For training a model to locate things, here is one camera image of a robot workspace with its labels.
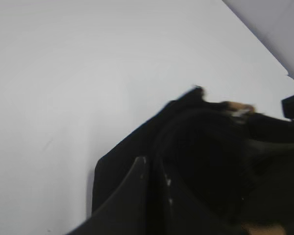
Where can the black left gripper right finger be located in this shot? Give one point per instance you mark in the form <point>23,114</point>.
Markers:
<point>175,210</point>

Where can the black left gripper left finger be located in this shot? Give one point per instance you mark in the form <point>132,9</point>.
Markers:
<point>124,212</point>

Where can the black bag with tan handles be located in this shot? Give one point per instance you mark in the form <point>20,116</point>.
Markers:
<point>239,162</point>

